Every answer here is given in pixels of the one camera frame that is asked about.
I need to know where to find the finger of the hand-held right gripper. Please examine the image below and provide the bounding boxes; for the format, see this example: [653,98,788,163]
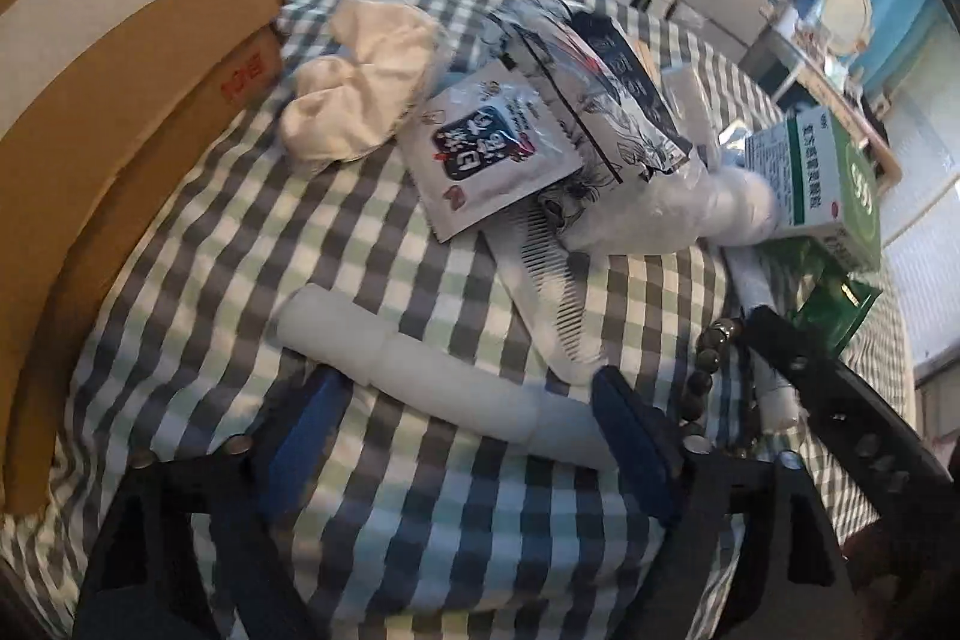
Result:
[746,306,955,522]

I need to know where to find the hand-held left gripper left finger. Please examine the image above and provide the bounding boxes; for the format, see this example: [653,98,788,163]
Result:
[71,362,355,640]

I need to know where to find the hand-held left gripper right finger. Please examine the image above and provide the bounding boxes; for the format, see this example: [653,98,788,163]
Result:
[591,365,857,640]

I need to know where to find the white plastic bottle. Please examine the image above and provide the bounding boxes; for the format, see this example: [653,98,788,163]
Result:
[272,282,625,470]

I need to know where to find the floral printed plastic bag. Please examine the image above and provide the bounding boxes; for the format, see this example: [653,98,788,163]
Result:
[486,0,710,251]

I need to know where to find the brown cardboard box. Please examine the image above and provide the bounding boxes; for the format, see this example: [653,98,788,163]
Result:
[0,0,287,513]

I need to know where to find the green foil packet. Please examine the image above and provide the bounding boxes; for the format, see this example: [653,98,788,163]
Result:
[756,233,884,357]

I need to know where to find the thin white tube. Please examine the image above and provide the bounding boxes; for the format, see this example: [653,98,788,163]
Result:
[724,246,807,435]

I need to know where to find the white comb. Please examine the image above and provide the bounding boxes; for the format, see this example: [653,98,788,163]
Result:
[486,211,610,380]

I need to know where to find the green and white medicine box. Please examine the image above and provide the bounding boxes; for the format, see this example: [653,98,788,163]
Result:
[741,106,884,274]

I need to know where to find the wooden dressing table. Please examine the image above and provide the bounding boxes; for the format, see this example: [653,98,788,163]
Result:
[776,38,902,195]

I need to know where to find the white sachet with black print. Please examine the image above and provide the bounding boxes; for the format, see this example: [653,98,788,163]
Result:
[396,59,586,244]

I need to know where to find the white socks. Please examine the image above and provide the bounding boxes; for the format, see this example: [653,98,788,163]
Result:
[281,0,451,163]

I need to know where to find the oval vanity mirror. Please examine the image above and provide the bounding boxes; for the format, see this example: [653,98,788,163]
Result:
[820,0,874,54]

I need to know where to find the dark bead bracelet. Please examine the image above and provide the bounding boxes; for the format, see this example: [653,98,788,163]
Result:
[673,316,752,457]

